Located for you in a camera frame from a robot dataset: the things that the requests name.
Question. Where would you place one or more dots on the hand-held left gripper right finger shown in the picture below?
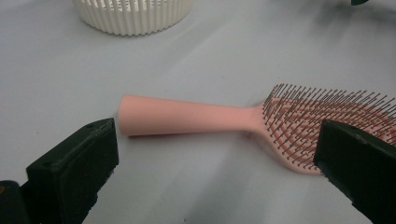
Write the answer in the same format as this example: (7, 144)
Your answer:
(361, 168)

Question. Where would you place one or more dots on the pink hairbrush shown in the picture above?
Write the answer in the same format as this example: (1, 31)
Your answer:
(186, 115)

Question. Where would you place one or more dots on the white slatted plastic basket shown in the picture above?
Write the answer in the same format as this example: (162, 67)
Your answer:
(134, 15)

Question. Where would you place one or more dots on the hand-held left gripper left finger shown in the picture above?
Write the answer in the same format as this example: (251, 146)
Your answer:
(71, 174)

